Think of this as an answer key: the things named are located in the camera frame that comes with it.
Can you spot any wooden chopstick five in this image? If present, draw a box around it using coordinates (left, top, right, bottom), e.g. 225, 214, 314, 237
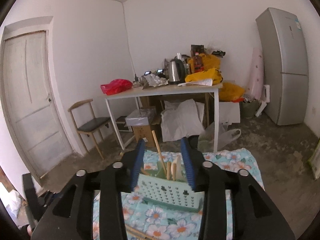
125, 225, 156, 240

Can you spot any wooden chopstick four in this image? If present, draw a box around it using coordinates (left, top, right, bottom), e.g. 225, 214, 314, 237
151, 130, 167, 176

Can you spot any wooden chopstick three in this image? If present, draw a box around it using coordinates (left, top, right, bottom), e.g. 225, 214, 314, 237
167, 161, 171, 180

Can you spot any floral blue tablecloth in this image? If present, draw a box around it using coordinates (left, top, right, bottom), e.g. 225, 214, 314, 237
92, 147, 266, 240

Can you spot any wooden chair black seat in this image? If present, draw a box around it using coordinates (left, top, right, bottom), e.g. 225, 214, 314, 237
68, 99, 120, 160

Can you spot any green rice bag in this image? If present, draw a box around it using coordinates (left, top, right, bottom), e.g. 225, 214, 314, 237
308, 140, 320, 180

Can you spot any mint green utensil caddy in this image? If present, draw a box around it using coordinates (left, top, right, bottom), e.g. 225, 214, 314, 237
137, 162, 203, 212

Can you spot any white panel door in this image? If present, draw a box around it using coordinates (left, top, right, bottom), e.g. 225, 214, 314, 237
3, 31, 72, 178

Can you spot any cardboard box under table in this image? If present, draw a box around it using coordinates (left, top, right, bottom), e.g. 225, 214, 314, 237
132, 124, 161, 148

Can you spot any clear plastic bag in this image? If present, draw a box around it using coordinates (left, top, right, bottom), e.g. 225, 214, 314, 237
197, 122, 241, 153

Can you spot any grey foil wrapped box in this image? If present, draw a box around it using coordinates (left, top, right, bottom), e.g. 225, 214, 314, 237
125, 108, 156, 126

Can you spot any white sack under table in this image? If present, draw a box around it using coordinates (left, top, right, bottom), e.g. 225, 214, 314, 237
161, 99, 204, 142

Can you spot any red plastic bag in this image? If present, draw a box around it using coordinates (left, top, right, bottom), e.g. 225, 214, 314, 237
100, 79, 133, 95

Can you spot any yellow bag under table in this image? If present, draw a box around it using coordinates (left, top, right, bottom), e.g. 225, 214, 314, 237
219, 82, 245, 102

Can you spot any pink rolled mat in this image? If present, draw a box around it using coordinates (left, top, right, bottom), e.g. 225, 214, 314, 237
246, 48, 264, 100

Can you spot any white side table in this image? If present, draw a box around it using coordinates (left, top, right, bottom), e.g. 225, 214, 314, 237
105, 83, 222, 152

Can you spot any yellow bag on table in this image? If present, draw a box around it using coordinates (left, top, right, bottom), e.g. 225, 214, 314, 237
185, 53, 223, 85

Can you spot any steel electric kettle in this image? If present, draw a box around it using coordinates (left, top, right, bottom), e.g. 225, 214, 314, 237
168, 59, 185, 85

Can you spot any silver refrigerator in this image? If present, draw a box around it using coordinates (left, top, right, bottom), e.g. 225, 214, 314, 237
255, 8, 309, 126

